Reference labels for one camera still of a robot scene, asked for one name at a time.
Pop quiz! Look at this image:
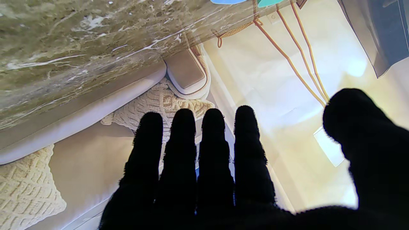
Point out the blue square plastic dish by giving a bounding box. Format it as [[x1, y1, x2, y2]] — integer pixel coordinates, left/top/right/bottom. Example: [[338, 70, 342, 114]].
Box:
[[210, 0, 248, 5]]

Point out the wooden tripod floor lamp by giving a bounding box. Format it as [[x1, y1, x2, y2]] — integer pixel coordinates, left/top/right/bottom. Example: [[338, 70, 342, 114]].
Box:
[[252, 0, 345, 167]]

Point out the woven basket with handles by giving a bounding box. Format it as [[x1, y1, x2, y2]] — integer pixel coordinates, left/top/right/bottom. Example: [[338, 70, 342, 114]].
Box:
[[211, 19, 264, 48]]

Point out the cream knitted cushion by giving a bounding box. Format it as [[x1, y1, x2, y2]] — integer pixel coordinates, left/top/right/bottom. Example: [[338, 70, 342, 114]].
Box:
[[101, 81, 215, 142], [0, 144, 67, 230]]

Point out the flat screen television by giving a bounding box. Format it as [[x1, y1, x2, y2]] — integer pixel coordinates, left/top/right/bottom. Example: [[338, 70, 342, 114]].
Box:
[[337, 0, 409, 79]]

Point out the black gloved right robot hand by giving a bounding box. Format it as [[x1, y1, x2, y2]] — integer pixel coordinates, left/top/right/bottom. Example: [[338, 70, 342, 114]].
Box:
[[99, 88, 409, 230]]

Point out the beige sofa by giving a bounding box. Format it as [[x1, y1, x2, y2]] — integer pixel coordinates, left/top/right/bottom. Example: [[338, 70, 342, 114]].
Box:
[[0, 48, 237, 230]]

